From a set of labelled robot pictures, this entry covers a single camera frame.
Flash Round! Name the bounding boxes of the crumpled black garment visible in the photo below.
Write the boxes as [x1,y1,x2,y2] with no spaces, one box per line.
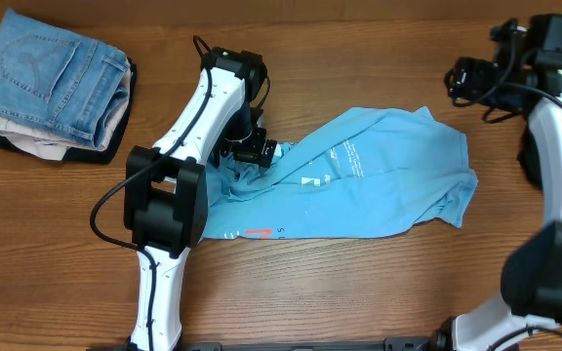
[517,126,542,190]

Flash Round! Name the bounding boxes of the folded blue denim jeans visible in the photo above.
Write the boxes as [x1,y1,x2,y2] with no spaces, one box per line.
[0,9,131,147]

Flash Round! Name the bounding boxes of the folded black garment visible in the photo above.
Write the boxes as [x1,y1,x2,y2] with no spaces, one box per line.
[0,58,139,166]

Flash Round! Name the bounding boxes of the light blue printed t-shirt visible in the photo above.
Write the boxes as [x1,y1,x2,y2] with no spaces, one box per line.
[203,107,478,240]

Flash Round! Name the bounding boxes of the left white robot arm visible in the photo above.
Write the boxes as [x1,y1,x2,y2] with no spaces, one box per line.
[124,47,276,350]

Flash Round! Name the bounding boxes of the folded white garment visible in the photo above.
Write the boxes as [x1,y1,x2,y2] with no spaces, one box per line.
[0,67,133,162]

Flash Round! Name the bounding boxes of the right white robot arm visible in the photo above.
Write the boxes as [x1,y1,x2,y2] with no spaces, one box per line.
[431,14,562,350]

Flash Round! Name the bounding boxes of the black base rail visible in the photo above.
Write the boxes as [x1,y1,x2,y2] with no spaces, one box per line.
[172,332,454,351]

